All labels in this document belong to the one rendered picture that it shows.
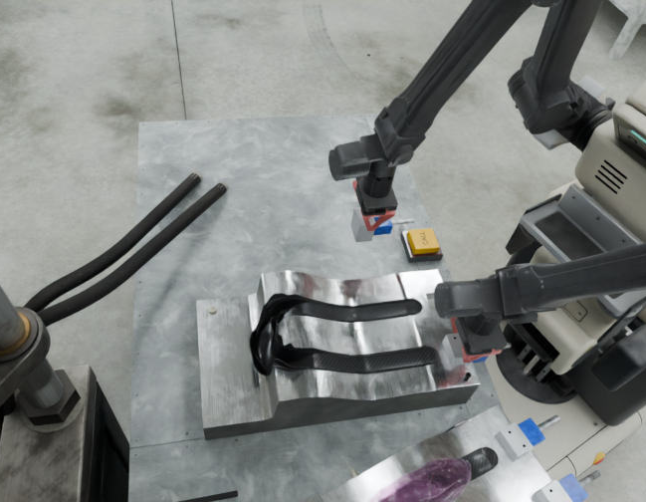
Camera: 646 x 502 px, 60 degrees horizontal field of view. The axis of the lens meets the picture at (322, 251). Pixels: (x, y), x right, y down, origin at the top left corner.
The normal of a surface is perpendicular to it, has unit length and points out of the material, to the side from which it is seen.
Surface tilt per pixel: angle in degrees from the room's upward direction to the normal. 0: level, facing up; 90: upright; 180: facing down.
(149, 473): 0
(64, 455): 0
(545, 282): 85
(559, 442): 0
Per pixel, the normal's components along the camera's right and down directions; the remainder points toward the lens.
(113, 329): 0.09, -0.62
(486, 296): 0.18, -0.18
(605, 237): -0.84, 0.36
